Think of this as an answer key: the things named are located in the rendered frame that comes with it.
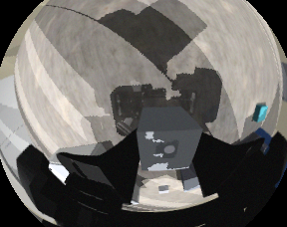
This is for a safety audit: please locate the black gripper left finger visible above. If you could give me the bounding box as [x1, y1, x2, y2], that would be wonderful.
[56, 129, 141, 205]

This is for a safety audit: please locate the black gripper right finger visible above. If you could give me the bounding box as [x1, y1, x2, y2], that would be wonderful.
[192, 132, 266, 197]

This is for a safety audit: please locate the light blue rectangular block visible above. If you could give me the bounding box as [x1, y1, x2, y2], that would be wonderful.
[252, 105, 268, 122]

